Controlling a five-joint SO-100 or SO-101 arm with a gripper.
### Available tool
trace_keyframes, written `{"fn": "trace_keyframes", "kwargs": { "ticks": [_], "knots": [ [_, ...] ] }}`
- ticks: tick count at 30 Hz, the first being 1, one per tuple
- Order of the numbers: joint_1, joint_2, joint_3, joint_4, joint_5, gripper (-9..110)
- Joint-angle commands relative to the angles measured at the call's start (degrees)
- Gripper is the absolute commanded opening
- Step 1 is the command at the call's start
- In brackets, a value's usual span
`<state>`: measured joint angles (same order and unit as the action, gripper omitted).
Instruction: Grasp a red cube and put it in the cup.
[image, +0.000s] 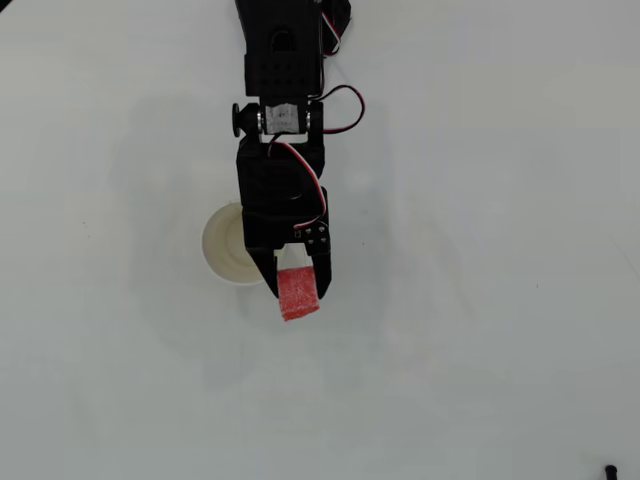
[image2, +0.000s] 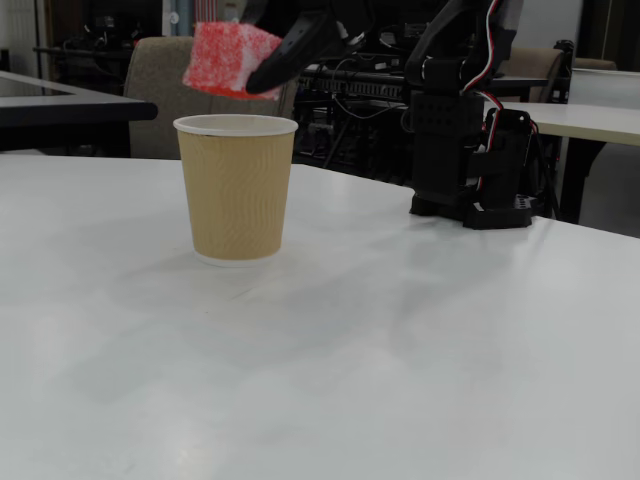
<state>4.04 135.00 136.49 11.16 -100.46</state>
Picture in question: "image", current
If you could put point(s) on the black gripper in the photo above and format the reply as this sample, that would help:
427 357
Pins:
267 231

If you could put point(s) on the red cube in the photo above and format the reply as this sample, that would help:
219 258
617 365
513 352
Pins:
299 295

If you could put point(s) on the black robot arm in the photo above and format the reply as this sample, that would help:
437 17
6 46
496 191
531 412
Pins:
280 60

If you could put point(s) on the white paper cup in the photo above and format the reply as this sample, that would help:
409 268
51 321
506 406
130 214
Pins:
225 250

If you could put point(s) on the small black object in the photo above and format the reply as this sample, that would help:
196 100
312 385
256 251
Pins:
610 472

